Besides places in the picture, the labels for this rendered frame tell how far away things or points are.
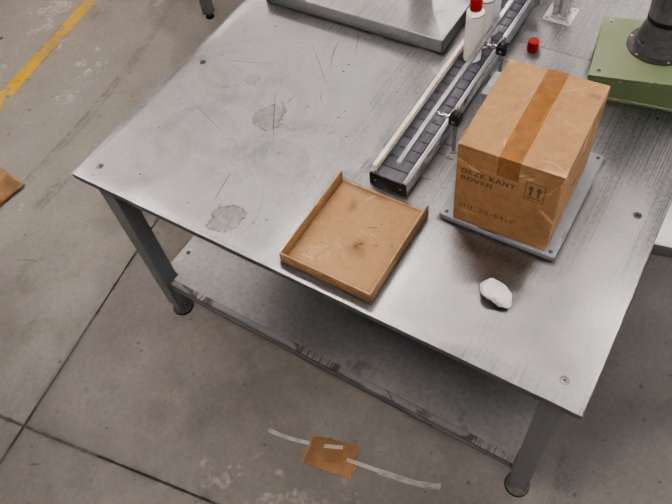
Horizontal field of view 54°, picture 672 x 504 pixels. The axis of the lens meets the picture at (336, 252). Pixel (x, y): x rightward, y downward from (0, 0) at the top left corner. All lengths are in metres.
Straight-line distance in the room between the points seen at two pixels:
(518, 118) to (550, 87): 0.12
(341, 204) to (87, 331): 1.37
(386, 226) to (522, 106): 0.44
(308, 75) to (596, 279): 1.05
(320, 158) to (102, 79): 2.07
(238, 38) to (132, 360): 1.24
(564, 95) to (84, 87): 2.69
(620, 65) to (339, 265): 0.97
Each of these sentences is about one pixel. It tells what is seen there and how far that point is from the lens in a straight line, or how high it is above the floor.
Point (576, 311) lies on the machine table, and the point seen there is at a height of 0.83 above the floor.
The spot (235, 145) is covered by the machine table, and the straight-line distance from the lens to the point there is 1.95.
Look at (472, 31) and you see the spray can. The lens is 1.97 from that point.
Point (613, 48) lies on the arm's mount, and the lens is 2.10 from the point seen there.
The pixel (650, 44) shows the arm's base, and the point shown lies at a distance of 2.07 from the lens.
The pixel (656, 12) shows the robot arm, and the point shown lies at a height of 1.03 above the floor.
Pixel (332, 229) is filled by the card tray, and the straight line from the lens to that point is 1.70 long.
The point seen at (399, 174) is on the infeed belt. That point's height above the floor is 0.88.
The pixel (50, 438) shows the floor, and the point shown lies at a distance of 2.64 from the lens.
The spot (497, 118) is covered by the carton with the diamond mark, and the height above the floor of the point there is 1.12.
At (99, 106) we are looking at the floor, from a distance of 3.60.
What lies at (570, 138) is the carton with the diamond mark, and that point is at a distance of 1.52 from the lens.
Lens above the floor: 2.20
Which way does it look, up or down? 55 degrees down
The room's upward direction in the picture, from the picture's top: 10 degrees counter-clockwise
